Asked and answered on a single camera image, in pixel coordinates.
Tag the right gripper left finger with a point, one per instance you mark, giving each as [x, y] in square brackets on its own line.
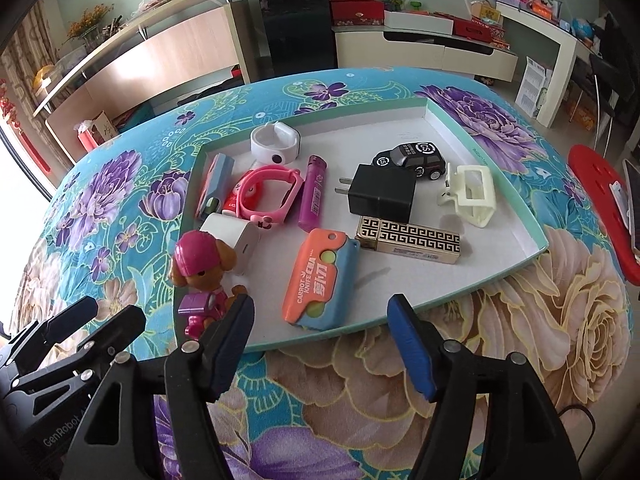
[118, 437]

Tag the pink helmet puppy toy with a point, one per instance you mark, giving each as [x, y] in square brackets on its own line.
[199, 263]

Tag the orange blue carrot knife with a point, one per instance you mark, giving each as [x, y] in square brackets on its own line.
[322, 280]

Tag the white wall charger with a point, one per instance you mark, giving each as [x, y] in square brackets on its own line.
[239, 234]

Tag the black wall charger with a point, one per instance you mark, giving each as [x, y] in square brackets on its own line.
[385, 193]

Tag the floral blue tablecloth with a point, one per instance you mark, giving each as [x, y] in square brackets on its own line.
[342, 408]

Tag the red white tube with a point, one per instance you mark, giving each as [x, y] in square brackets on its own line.
[230, 206]

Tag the pink blue carrot knife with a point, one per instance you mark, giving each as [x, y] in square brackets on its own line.
[216, 186]

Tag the gold black patterned lighter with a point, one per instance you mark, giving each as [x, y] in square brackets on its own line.
[408, 240]

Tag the purple lighter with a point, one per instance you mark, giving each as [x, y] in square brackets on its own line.
[311, 201]

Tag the white smartwatch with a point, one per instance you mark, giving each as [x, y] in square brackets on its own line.
[275, 143]

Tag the cream hair claw clip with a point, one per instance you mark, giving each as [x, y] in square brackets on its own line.
[471, 189]

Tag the red white gift bag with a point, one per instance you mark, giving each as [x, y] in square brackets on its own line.
[92, 133]

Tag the red plastic stool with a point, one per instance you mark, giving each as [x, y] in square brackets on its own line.
[596, 175]

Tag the black toy car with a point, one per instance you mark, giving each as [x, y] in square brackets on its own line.
[421, 158]

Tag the wooden curved shelf unit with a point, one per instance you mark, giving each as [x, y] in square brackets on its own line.
[162, 49]

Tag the yellow flower vase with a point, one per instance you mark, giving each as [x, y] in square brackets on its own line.
[88, 29]

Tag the white tv stand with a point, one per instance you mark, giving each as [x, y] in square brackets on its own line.
[383, 47]

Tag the black cabinet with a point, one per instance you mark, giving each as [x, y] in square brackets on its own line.
[299, 35]

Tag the white desk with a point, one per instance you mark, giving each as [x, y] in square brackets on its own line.
[530, 35]

